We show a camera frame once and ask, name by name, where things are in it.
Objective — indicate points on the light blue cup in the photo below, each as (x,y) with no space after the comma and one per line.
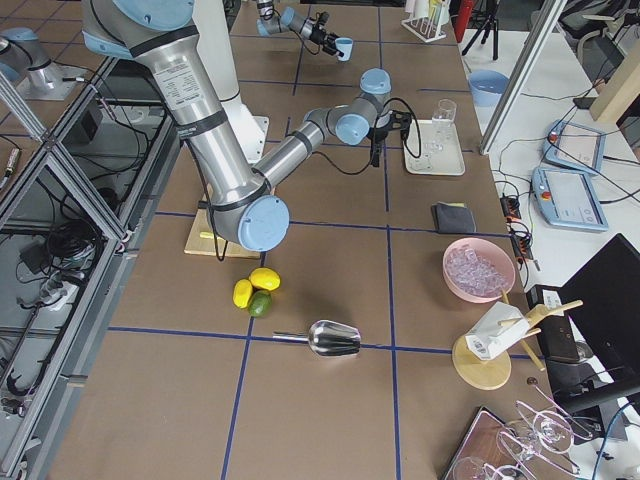
(344,47)

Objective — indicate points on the far blue teach pendant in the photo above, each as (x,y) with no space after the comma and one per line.
(574,146)

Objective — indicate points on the green lime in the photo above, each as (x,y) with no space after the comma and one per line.
(260,303)

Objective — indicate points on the white wire cup rack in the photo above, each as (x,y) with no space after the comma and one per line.
(426,19)

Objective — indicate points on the yellow lemon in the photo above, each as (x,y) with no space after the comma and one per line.
(265,278)
(242,293)

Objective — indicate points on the wooden cutting board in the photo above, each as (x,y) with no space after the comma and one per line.
(199,246)

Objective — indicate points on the black monitor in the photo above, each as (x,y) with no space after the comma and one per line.
(608,286)

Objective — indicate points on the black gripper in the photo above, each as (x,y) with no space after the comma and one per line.
(317,33)
(378,134)

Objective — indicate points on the pink bowl with ice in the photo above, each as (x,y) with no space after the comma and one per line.
(477,270)

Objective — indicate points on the aluminium frame post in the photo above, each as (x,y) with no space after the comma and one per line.
(548,17)

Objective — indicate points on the white paper carton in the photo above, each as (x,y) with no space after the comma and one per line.
(497,330)

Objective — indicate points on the wine glass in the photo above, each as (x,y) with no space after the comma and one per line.
(442,121)

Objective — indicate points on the blue bowl with fork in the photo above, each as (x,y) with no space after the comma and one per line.
(487,87)

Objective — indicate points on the cream bear tray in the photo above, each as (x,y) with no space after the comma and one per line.
(418,160)

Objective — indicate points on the metal ice scoop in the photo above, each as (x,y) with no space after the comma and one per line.
(327,338)

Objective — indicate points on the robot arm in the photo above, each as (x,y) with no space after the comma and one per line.
(185,46)
(272,22)

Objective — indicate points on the near blue teach pendant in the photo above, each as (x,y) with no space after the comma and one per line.
(566,198)

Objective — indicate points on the blue teach pendant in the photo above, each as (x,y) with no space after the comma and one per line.
(574,146)
(566,198)

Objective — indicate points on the grey folded cloth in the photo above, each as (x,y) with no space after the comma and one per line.
(453,218)

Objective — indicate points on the wooden stand round base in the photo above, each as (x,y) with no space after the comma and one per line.
(493,374)

